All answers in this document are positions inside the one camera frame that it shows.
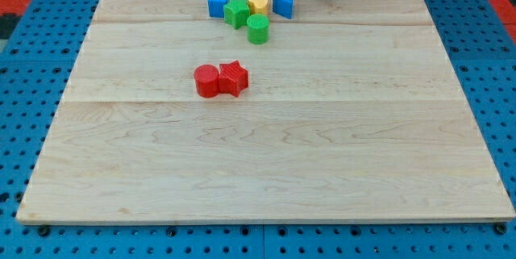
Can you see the yellow heart block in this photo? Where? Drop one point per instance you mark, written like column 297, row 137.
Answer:
column 258, row 7

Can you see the blue cube block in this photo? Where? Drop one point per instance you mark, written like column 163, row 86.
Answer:
column 216, row 8

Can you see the green cylinder block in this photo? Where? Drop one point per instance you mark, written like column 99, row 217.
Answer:
column 258, row 26

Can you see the red star block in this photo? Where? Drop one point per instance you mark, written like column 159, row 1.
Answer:
column 232, row 79

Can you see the blue triangle block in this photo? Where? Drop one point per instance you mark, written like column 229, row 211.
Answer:
column 283, row 8

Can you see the red cylinder block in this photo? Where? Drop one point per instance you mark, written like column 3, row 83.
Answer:
column 206, row 81

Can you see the wooden board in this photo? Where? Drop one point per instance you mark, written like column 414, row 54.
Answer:
column 353, row 114

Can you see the green star block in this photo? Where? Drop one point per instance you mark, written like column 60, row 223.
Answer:
column 236, row 13

